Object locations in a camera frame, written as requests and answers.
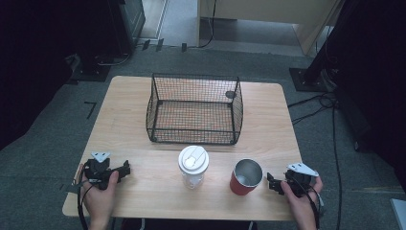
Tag light wooden furniture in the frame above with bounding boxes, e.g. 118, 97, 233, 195
195, 0, 347, 56

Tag person's left hand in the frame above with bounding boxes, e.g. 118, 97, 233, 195
80, 171, 120, 224

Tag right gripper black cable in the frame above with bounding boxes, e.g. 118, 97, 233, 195
292, 173, 326, 230

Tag person's dark clothing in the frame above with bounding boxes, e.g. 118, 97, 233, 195
120, 218, 259, 230

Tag white lidded paper cup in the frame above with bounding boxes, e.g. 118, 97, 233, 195
177, 145, 211, 190

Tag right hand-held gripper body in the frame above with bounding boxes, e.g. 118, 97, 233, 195
284, 162, 320, 197

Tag black wire mesh basket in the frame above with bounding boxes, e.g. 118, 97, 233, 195
146, 73, 244, 147

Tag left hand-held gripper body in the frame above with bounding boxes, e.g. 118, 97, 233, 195
83, 150, 121, 192

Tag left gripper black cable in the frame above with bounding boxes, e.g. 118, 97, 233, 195
76, 164, 97, 230

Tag black cabinet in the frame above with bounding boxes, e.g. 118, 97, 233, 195
106, 0, 147, 56

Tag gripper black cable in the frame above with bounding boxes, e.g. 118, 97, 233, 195
76, 164, 97, 230
292, 173, 326, 230

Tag black stand base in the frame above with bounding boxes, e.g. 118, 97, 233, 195
288, 66, 339, 94
67, 53, 112, 83

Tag dark curtain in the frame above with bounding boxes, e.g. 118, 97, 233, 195
0, 0, 125, 151
303, 0, 406, 193

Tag white flat object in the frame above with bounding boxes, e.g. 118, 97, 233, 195
390, 197, 406, 230

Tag black angled floor tape mark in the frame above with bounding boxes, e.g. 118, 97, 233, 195
83, 101, 98, 120

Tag black hanging cable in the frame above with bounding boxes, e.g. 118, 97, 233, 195
197, 0, 218, 50

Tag red metal cup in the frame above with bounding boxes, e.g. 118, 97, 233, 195
229, 158, 264, 196

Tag gray tape strip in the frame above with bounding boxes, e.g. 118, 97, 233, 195
59, 183, 81, 195

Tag black floor cables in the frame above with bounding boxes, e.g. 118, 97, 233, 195
286, 91, 344, 230

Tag person's right hand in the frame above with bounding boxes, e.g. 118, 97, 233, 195
281, 176, 324, 223

